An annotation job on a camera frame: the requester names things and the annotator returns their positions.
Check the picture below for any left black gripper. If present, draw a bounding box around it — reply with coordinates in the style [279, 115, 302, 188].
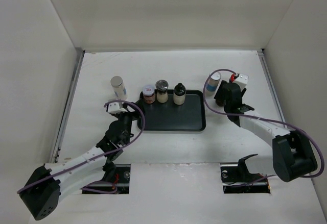
[114, 98, 144, 144]

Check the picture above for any silver cap blue label shaker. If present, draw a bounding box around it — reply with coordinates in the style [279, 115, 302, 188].
[205, 72, 221, 95]

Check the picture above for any small dark jar white lid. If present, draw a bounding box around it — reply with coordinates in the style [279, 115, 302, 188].
[142, 85, 155, 104]

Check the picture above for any black cap white bottle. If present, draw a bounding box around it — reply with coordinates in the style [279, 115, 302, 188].
[173, 83, 186, 105]

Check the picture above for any clear cap white spice bottle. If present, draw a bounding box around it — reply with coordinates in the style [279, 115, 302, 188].
[155, 80, 169, 103]

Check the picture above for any red cap jar front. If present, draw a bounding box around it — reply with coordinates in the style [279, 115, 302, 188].
[216, 100, 224, 107]

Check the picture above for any red cap jar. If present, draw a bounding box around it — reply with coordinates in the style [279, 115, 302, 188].
[230, 74, 237, 82]
[216, 100, 224, 107]

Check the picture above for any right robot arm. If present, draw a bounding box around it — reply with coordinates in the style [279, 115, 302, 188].
[214, 81, 318, 182]

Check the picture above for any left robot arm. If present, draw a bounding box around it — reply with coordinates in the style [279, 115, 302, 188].
[17, 101, 145, 221]

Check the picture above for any red cap jar rear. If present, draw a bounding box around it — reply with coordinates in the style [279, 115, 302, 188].
[230, 74, 237, 82]

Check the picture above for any black plastic tray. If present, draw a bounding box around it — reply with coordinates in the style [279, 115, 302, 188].
[137, 89, 206, 132]

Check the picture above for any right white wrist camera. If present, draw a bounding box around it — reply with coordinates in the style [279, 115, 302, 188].
[233, 73, 249, 90]

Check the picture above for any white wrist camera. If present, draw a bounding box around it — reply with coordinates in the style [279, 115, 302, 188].
[105, 100, 127, 114]
[233, 73, 249, 90]

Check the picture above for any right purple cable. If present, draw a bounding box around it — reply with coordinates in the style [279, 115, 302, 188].
[203, 68, 323, 178]

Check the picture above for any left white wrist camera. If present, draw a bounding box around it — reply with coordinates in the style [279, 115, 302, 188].
[105, 100, 127, 114]

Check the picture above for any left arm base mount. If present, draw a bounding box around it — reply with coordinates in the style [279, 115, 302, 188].
[82, 163, 131, 194]

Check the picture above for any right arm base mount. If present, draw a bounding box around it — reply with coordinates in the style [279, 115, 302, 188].
[220, 154, 270, 194]

